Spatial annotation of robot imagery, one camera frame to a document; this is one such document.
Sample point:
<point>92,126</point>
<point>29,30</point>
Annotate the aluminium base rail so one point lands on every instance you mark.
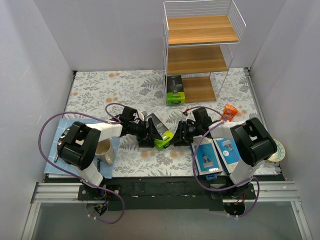
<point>160,194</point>

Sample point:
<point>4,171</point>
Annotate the yellow patterned bowl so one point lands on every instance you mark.
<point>280,154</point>

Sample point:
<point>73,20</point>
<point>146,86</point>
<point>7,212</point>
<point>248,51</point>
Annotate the dark knife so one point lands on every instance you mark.
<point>98,165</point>

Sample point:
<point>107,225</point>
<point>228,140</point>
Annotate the blue checked cloth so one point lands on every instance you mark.
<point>105,169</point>

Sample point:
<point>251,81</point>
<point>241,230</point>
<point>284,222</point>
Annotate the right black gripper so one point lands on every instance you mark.
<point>185,131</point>

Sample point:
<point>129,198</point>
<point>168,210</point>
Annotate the black green razor box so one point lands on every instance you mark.
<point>175,94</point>
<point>165,133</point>

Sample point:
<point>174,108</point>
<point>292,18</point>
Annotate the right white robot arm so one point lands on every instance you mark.
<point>252,140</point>

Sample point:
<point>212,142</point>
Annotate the dark rimmed ceramic plate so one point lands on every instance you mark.
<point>61,139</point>

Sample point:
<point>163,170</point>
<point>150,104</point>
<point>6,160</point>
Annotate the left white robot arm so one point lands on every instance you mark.
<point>77,145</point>

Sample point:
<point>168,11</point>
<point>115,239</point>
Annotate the blue Harry's razor box left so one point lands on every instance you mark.
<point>206,159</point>

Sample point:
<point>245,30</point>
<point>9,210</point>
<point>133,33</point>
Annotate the blue Harry's razor box right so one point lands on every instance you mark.
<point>228,154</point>

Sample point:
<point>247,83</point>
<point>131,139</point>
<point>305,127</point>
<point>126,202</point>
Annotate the blue harry's razor box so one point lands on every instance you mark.
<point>228,154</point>
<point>206,159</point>

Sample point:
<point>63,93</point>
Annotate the beige ceramic mug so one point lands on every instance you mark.
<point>105,152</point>

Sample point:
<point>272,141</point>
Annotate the floral table mat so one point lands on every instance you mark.
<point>104,93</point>

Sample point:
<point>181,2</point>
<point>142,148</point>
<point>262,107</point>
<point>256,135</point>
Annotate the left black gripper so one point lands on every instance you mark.
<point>146,130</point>

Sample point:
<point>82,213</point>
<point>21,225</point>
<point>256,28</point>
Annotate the orange BIC razor pack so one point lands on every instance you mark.
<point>229,113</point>

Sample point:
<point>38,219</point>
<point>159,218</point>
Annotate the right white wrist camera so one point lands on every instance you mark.
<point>188,114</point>

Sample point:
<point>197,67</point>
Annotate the white wire wooden shelf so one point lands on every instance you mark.
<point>197,36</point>

